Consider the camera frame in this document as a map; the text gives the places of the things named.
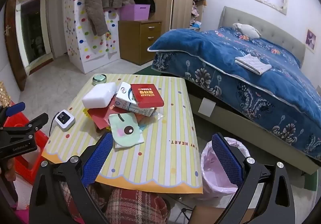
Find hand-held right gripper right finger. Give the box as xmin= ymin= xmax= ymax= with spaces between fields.
xmin=211 ymin=133 xmax=296 ymax=224

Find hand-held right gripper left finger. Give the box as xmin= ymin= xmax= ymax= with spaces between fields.
xmin=29 ymin=132 xmax=114 ymax=224

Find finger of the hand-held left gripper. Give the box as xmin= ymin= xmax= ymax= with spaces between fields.
xmin=24 ymin=113 xmax=49 ymax=135
xmin=5 ymin=102 xmax=26 ymax=117

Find trash bin with pink bag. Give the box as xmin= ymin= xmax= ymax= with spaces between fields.
xmin=200 ymin=137 xmax=247 ymax=200

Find green cartoon tissue packet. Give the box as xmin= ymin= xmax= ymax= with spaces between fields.
xmin=108 ymin=113 xmax=144 ymax=148

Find red paper packet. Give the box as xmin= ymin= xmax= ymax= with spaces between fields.
xmin=88 ymin=97 xmax=121 ymax=130

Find white foam block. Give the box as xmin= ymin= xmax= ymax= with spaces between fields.
xmin=82 ymin=82 xmax=117 ymax=108

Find white milk carton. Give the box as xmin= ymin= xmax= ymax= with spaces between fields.
xmin=115 ymin=82 xmax=156 ymax=117

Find clear plastic bottle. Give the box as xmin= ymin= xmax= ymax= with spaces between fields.
xmin=152 ymin=111 xmax=166 ymax=122

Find red box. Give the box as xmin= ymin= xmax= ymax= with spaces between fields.
xmin=130 ymin=83 xmax=165 ymax=109

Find red plastic stool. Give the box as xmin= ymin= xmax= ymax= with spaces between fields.
xmin=0 ymin=103 xmax=51 ymax=185

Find white pocket device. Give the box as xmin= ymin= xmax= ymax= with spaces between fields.
xmin=55 ymin=111 xmax=75 ymax=131

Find white paper tag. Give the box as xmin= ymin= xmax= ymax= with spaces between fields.
xmin=199 ymin=98 xmax=215 ymax=116

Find yellow striped tablecloth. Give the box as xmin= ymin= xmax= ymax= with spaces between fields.
xmin=41 ymin=73 xmax=203 ymax=194

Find person's plaid pants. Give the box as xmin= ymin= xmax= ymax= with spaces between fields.
xmin=63 ymin=184 xmax=168 ymax=224

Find brown wooden door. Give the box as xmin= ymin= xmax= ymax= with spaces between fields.
xmin=4 ymin=0 xmax=28 ymax=91

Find green round tin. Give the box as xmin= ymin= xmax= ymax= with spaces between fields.
xmin=92 ymin=75 xmax=107 ymax=86

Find white dotted cabinet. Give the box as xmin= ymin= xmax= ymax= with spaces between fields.
xmin=64 ymin=0 xmax=121 ymax=74

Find green floor mat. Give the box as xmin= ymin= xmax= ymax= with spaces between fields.
xmin=134 ymin=64 xmax=161 ymax=76

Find folded white cloth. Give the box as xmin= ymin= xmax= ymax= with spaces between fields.
xmin=235 ymin=54 xmax=272 ymax=75

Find blue floral blanket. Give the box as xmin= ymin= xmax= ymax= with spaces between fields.
xmin=147 ymin=27 xmax=321 ymax=162

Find wooden drawer cabinet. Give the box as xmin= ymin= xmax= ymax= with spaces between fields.
xmin=118 ymin=19 xmax=163 ymax=65

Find white plush toy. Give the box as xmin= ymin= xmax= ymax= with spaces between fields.
xmin=232 ymin=23 xmax=262 ymax=39

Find grey upholstered bed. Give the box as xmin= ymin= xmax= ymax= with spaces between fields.
xmin=188 ymin=6 xmax=321 ymax=175

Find purple plastic basket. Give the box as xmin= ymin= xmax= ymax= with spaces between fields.
xmin=120 ymin=4 xmax=151 ymax=21

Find black device cable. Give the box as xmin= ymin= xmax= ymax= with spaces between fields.
xmin=48 ymin=114 xmax=59 ymax=136

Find small wall picture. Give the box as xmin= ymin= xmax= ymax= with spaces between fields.
xmin=305 ymin=29 xmax=317 ymax=52

